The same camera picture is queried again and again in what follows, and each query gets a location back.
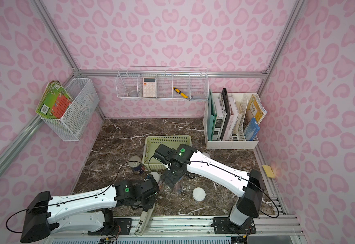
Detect black binder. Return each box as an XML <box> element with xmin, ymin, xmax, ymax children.
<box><xmin>220</xmin><ymin>88</ymin><xmax>231</xmax><ymax>141</ymax></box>

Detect light green plastic basket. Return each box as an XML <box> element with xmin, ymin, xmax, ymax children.
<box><xmin>142</xmin><ymin>135</ymin><xmax>192</xmax><ymax>171</ymax></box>

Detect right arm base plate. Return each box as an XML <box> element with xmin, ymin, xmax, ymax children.
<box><xmin>211</xmin><ymin>217</ymin><xmax>257</xmax><ymax>235</ymax></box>

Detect yellow orange lidded can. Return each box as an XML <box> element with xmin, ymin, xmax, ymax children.
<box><xmin>173</xmin><ymin>177</ymin><xmax>183</xmax><ymax>194</ymax></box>

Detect red white lidded can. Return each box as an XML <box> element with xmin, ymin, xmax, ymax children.
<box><xmin>150</xmin><ymin>172</ymin><xmax>162</xmax><ymax>188</ymax></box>

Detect clear glass dish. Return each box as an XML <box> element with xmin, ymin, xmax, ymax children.
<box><xmin>128</xmin><ymin>89</ymin><xmax>138</xmax><ymax>98</ymax></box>

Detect dark blue metal can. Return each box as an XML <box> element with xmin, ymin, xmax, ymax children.
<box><xmin>128</xmin><ymin>156</ymin><xmax>145</xmax><ymax>175</ymax></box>

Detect white desktop file organizer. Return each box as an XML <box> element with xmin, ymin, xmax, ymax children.
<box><xmin>203</xmin><ymin>93</ymin><xmax>259</xmax><ymax>149</ymax></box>

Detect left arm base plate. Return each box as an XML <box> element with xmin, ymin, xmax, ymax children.
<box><xmin>87</xmin><ymin>218</ymin><xmax>133</xmax><ymax>236</ymax></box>

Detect yellow black utility knife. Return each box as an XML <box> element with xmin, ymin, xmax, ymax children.
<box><xmin>173</xmin><ymin>87</ymin><xmax>189</xmax><ymax>99</ymax></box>

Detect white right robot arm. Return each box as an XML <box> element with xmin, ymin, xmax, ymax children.
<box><xmin>154</xmin><ymin>144</ymin><xmax>267</xmax><ymax>228</ymax></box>

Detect yellow magazine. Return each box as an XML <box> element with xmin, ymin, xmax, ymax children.
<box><xmin>246</xmin><ymin>94</ymin><xmax>268</xmax><ymax>125</ymax></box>

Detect yellow sticky note pad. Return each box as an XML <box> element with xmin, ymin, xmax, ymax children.
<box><xmin>262</xmin><ymin>165</ymin><xmax>276</xmax><ymax>179</ymax></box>

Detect blue booklet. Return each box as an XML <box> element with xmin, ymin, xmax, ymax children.
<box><xmin>244</xmin><ymin>118</ymin><xmax>260</xmax><ymax>141</ymax></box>

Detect aluminium front frame rail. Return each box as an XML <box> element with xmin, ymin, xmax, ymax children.
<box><xmin>41</xmin><ymin>215</ymin><xmax>307</xmax><ymax>244</ymax></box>

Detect white lid yellow can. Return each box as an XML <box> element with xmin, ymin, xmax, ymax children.
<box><xmin>192</xmin><ymin>187</ymin><xmax>206</xmax><ymax>204</ymax></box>

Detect white orange calculator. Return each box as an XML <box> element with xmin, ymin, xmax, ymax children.
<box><xmin>142</xmin><ymin>77</ymin><xmax>157</xmax><ymax>98</ymax></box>

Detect teal folder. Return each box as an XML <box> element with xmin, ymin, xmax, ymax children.
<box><xmin>207</xmin><ymin>89</ymin><xmax>217</xmax><ymax>141</ymax></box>

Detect white wire wall shelf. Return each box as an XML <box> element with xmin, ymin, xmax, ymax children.
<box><xmin>115</xmin><ymin>69</ymin><xmax>210</xmax><ymax>101</ymax></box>

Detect green red booklet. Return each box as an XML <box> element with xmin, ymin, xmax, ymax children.
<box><xmin>36</xmin><ymin>80</ymin><xmax>74</xmax><ymax>119</ymax></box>

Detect white wire mesh bin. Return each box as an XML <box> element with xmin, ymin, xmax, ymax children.
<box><xmin>42</xmin><ymin>78</ymin><xmax>100</xmax><ymax>141</ymax></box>

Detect pink white book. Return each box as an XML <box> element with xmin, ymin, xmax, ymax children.
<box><xmin>223</xmin><ymin>95</ymin><xmax>239</xmax><ymax>141</ymax></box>

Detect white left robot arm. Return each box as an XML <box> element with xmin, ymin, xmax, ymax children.
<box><xmin>20</xmin><ymin>178</ymin><xmax>160</xmax><ymax>244</ymax></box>

